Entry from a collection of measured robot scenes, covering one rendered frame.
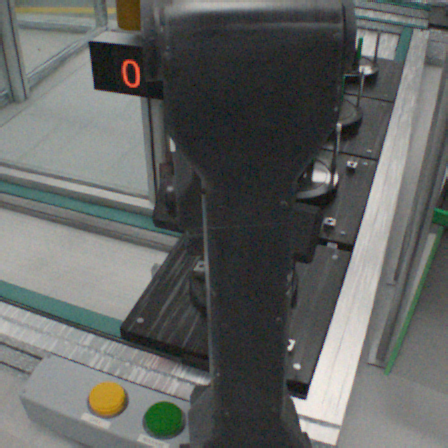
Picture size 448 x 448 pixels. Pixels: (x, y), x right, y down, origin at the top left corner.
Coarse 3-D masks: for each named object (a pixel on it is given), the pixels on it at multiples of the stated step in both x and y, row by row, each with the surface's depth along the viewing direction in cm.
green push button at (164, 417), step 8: (152, 408) 60; (160, 408) 60; (168, 408) 60; (176, 408) 60; (152, 416) 59; (160, 416) 59; (168, 416) 59; (176, 416) 59; (152, 424) 59; (160, 424) 59; (168, 424) 59; (176, 424) 59; (152, 432) 59; (160, 432) 58; (168, 432) 58
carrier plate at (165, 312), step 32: (192, 256) 80; (320, 256) 80; (160, 288) 75; (320, 288) 75; (128, 320) 70; (160, 320) 70; (192, 320) 70; (320, 320) 70; (192, 352) 67; (320, 352) 68; (288, 384) 64
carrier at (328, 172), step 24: (336, 144) 89; (312, 168) 93; (336, 168) 97; (360, 168) 97; (312, 192) 88; (336, 192) 91; (360, 192) 91; (336, 216) 87; (360, 216) 87; (336, 240) 82
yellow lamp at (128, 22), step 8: (120, 0) 66; (128, 0) 66; (136, 0) 66; (120, 8) 67; (128, 8) 67; (136, 8) 67; (120, 16) 68; (128, 16) 67; (136, 16) 67; (120, 24) 69; (128, 24) 68; (136, 24) 68
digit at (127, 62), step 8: (112, 48) 71; (120, 56) 71; (128, 56) 71; (136, 56) 70; (120, 64) 72; (128, 64) 71; (136, 64) 71; (120, 72) 73; (128, 72) 72; (136, 72) 72; (120, 80) 73; (128, 80) 73; (136, 80) 72; (144, 80) 72; (120, 88) 74; (128, 88) 74; (136, 88) 73; (144, 88) 73
